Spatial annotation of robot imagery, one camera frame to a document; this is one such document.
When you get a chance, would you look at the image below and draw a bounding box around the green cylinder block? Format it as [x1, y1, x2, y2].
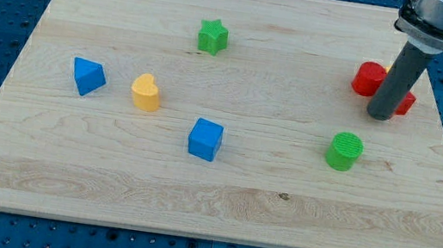
[325, 132, 364, 171]

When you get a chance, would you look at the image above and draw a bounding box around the red block behind rod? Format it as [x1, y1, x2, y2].
[394, 91, 417, 115]

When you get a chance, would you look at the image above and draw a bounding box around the green star block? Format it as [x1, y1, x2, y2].
[197, 19, 229, 56]

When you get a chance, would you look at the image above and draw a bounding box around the blue cube block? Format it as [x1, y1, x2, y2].
[188, 118, 224, 162]

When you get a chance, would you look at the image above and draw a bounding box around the light wooden board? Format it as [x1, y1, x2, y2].
[0, 0, 443, 248]

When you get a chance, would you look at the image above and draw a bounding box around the red cylinder block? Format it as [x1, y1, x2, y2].
[351, 61, 387, 97]

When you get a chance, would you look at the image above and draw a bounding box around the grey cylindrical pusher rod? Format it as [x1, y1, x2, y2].
[366, 41, 434, 121]

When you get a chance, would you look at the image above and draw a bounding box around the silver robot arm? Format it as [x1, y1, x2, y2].
[366, 0, 443, 121]

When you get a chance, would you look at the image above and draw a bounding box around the blue triangle block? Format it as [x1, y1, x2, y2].
[73, 57, 107, 96]

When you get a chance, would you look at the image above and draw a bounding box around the yellow heart block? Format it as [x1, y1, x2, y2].
[131, 73, 160, 112]

